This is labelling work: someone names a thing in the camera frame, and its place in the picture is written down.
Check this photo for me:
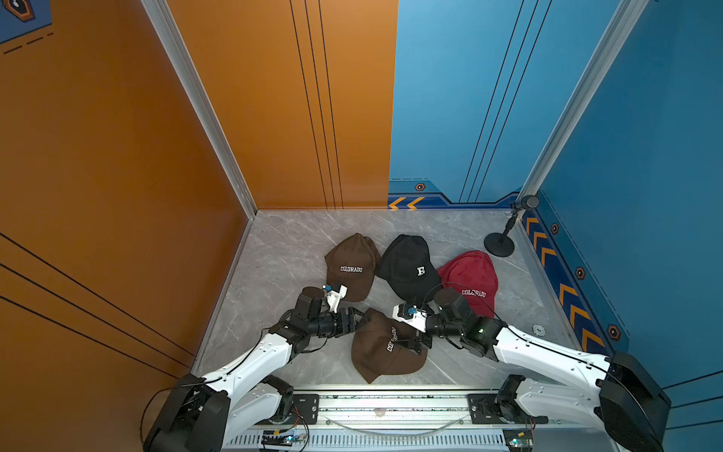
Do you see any left circuit board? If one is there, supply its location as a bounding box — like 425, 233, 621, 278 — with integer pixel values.
260, 429, 305, 450

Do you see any white round table plug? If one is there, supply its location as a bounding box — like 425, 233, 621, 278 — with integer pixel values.
532, 324, 546, 337

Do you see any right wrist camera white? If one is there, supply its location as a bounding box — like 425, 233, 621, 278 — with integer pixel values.
393, 301, 431, 333

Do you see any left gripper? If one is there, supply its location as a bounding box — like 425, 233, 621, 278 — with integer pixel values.
308, 307, 371, 339

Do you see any aluminium front rail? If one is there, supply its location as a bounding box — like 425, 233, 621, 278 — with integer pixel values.
220, 390, 623, 451

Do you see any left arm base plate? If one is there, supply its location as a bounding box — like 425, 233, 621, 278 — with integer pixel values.
260, 394, 320, 426

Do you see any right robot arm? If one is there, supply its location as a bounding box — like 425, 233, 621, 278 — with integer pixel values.
393, 289, 671, 451

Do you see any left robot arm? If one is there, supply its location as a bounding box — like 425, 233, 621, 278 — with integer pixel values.
140, 284, 365, 451

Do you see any black R cap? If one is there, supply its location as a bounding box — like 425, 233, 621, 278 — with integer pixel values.
376, 235, 442, 304

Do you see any black microphone stand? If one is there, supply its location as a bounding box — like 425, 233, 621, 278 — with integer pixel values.
484, 195, 540, 258

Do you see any circuit board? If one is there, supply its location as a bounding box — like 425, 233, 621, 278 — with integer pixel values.
260, 429, 305, 450
503, 429, 534, 452

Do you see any brown Colorado cap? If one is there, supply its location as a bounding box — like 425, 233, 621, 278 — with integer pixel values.
325, 233, 381, 302

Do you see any right circuit board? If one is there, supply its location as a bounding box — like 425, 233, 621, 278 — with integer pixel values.
503, 429, 534, 452

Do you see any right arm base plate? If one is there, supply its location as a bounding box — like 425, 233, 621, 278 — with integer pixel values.
467, 394, 549, 427

